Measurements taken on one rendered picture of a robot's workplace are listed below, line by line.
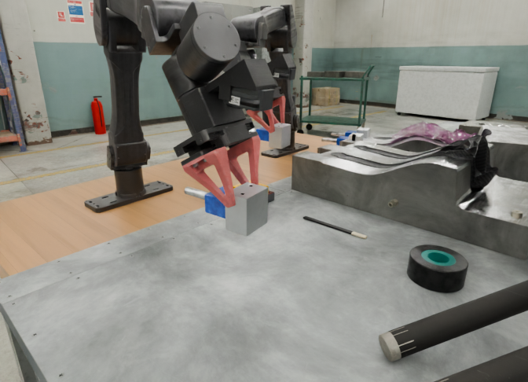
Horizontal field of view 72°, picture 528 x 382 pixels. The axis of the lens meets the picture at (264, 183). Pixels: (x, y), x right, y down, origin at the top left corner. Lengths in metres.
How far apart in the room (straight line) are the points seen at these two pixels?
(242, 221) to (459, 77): 7.07
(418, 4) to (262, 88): 8.40
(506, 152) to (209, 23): 0.88
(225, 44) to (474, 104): 7.02
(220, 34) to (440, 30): 8.16
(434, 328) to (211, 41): 0.40
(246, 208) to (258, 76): 0.16
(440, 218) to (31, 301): 0.68
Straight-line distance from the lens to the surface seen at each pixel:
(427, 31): 8.64
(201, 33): 0.43
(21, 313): 0.60
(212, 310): 0.52
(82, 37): 6.19
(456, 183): 0.74
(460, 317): 0.48
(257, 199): 0.48
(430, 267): 0.58
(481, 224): 0.75
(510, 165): 1.15
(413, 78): 7.75
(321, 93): 8.92
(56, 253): 0.74
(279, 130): 0.90
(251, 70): 0.43
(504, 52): 8.14
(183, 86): 0.49
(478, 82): 7.34
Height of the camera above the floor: 1.12
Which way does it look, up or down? 19 degrees down
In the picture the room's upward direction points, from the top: straight up
